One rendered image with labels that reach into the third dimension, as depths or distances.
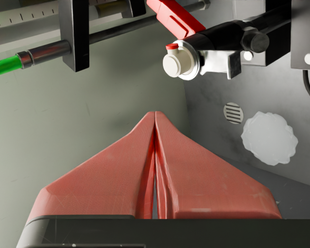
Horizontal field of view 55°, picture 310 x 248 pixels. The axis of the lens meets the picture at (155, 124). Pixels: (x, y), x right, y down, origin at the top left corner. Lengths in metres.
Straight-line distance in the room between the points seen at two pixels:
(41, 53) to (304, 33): 0.27
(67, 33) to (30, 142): 0.18
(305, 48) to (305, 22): 0.02
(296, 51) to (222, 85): 0.27
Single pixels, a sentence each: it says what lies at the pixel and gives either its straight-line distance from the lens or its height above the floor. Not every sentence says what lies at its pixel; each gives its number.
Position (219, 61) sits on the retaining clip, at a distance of 0.20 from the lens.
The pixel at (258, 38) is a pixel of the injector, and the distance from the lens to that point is 0.23.
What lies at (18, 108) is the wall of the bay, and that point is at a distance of 0.45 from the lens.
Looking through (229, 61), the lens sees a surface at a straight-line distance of 0.18.
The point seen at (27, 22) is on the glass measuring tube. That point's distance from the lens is 0.42.
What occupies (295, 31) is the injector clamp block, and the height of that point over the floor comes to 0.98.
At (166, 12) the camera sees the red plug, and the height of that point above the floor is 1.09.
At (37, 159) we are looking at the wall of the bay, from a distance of 0.48.
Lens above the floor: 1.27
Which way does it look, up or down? 34 degrees down
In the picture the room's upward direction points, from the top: 121 degrees counter-clockwise
